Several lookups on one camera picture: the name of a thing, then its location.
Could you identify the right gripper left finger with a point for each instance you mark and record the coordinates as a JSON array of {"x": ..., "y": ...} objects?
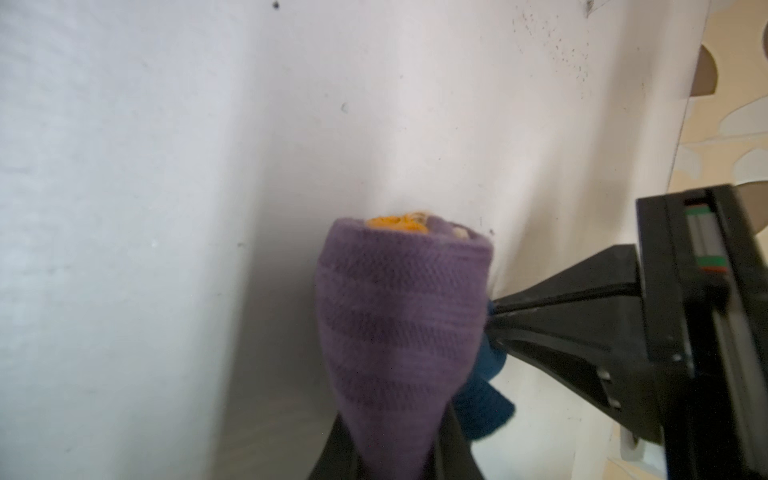
[{"x": 339, "y": 459}]

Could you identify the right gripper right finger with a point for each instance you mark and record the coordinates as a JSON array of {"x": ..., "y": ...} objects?
[{"x": 452, "y": 457}]

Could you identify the purple striped sock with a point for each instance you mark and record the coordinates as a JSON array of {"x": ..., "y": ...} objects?
[{"x": 402, "y": 307}]

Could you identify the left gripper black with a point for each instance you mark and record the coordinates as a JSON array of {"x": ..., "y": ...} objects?
[{"x": 705, "y": 295}]

